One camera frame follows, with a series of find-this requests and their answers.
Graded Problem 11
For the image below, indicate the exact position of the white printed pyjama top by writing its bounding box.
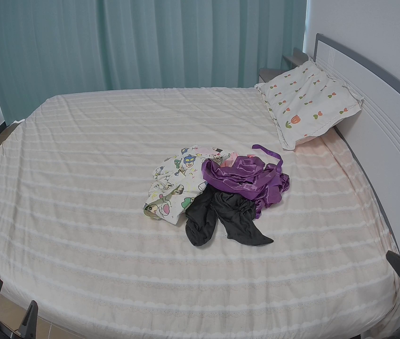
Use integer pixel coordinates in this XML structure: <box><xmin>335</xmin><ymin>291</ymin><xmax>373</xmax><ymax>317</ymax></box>
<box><xmin>143</xmin><ymin>146</ymin><xmax>222</xmax><ymax>226</ymax></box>

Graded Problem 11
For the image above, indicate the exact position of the black T-shirt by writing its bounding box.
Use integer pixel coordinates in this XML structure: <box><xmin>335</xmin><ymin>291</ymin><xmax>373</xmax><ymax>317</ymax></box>
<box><xmin>185</xmin><ymin>188</ymin><xmax>275</xmax><ymax>248</ymax></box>

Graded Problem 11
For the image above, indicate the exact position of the bed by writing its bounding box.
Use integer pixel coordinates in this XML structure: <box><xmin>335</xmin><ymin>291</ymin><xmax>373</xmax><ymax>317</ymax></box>
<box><xmin>0</xmin><ymin>33</ymin><xmax>400</xmax><ymax>336</ymax></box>

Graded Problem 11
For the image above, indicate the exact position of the grey bedside table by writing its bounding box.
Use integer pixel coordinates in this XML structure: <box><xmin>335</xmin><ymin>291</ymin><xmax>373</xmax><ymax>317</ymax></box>
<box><xmin>258</xmin><ymin>47</ymin><xmax>310</xmax><ymax>84</ymax></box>

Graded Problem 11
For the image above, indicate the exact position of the pink garment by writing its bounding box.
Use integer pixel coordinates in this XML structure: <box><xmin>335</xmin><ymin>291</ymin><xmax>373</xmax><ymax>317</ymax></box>
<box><xmin>193</xmin><ymin>146</ymin><xmax>239</xmax><ymax>169</ymax></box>

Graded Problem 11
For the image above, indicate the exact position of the white printed pillow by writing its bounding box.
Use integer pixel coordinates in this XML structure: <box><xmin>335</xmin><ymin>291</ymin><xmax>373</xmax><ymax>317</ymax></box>
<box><xmin>255</xmin><ymin>60</ymin><xmax>364</xmax><ymax>151</ymax></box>

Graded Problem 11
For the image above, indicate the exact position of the purple satin garment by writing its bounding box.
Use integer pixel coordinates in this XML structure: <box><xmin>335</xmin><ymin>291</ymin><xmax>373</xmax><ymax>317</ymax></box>
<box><xmin>202</xmin><ymin>144</ymin><xmax>291</xmax><ymax>220</ymax></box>

